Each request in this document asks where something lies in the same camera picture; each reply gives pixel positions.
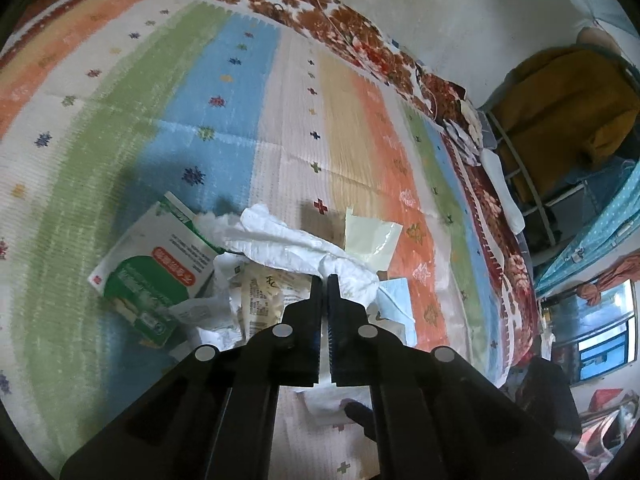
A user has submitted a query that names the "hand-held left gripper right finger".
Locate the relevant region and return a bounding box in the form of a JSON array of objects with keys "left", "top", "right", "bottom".
[{"left": 327, "top": 274, "right": 590, "bottom": 480}]

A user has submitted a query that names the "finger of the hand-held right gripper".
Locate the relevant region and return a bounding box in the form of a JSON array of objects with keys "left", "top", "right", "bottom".
[{"left": 344, "top": 401, "right": 378, "bottom": 443}]

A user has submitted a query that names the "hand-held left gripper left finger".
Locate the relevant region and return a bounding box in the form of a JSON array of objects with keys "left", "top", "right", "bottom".
[{"left": 59, "top": 276, "right": 325, "bottom": 480}]

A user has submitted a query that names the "pale yellow packet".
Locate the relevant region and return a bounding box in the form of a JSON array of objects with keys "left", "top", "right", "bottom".
[{"left": 344, "top": 206, "right": 403, "bottom": 273}]

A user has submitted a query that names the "white tissue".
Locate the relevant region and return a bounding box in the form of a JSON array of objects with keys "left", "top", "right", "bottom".
[{"left": 192, "top": 203, "right": 382, "bottom": 428}]

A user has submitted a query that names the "green white medicine box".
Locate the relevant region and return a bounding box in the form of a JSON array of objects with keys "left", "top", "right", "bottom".
[{"left": 89, "top": 192, "right": 226, "bottom": 348}]

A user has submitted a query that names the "crumpled printed wrapper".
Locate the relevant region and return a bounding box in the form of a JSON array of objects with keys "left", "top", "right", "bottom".
[{"left": 215, "top": 255, "right": 313, "bottom": 346}]

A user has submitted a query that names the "light blue face mask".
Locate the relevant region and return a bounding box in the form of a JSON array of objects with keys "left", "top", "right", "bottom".
[{"left": 377, "top": 277, "right": 418, "bottom": 346}]

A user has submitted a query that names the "window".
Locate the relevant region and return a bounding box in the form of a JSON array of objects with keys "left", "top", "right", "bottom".
[{"left": 540, "top": 280, "right": 636, "bottom": 386}]

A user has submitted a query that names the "red white plastic bag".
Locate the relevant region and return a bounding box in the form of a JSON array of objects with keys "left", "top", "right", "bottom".
[{"left": 580, "top": 390, "right": 640, "bottom": 461}]

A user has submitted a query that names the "clear crumpled plastic wrapper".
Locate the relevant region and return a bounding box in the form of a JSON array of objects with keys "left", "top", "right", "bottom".
[{"left": 170, "top": 294, "right": 232, "bottom": 332}]

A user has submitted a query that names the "orange cloth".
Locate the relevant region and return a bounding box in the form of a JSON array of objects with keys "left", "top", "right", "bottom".
[{"left": 575, "top": 255, "right": 640, "bottom": 306}]

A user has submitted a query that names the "teal dotted cloth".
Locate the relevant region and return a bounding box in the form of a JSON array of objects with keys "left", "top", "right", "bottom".
[{"left": 535, "top": 160, "right": 640, "bottom": 291}]

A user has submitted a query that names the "white cloth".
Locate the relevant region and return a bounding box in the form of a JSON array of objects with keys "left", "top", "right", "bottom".
[{"left": 480, "top": 149, "right": 525, "bottom": 233}]

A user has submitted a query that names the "white metal rack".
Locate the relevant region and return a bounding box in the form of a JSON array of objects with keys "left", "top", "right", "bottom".
[{"left": 482, "top": 110, "right": 586, "bottom": 246}]

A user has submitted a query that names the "striped pastel blanket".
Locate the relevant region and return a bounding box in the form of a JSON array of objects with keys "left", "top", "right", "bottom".
[{"left": 0, "top": 0, "right": 501, "bottom": 480}]

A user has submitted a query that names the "yellow cloth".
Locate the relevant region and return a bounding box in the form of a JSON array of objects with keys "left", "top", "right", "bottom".
[{"left": 492, "top": 47, "right": 640, "bottom": 201}]

